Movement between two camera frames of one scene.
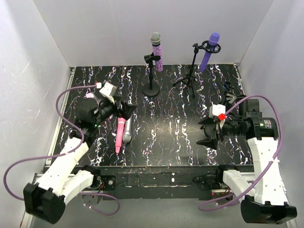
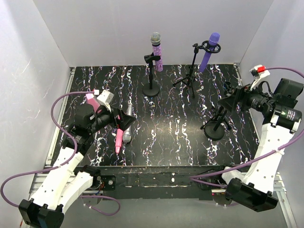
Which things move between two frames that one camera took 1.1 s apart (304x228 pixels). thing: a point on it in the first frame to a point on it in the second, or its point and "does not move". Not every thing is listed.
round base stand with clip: [151, 89] does not move
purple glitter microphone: [155, 39] does not move
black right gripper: [220, 129] to [239, 98]
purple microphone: [213, 41] does not move
